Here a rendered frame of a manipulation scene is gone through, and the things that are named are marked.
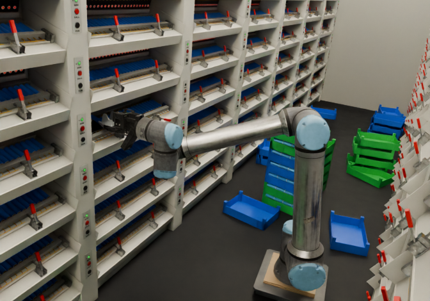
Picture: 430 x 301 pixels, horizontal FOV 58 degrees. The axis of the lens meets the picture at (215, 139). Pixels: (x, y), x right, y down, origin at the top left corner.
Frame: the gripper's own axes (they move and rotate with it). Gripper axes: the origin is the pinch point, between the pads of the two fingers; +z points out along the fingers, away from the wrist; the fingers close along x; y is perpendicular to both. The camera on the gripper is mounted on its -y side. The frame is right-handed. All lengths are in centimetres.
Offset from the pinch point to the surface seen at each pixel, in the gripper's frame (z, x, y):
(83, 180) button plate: -7.9, 20.2, -15.9
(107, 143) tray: -6.3, 4.4, -6.0
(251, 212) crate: -37, -90, -78
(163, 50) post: 2, -46, 25
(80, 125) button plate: -8.5, 20.0, 6.3
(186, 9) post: -10, -48, 45
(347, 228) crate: -95, -107, -79
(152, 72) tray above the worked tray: -3.6, -29.7, 17.3
